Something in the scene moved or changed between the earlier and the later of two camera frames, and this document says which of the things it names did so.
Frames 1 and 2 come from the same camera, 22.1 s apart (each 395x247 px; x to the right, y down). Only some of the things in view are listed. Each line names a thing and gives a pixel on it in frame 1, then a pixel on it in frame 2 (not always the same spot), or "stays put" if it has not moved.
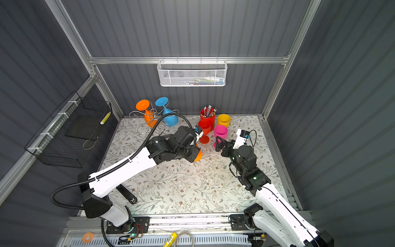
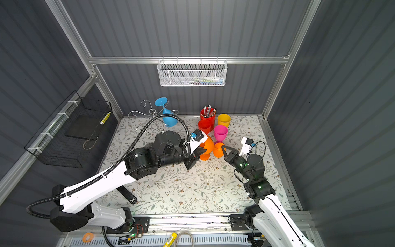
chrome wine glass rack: (155, 118) stays put
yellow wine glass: (223, 119) stays put
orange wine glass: (150, 117) -> (216, 147)
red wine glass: (205, 124) stays put
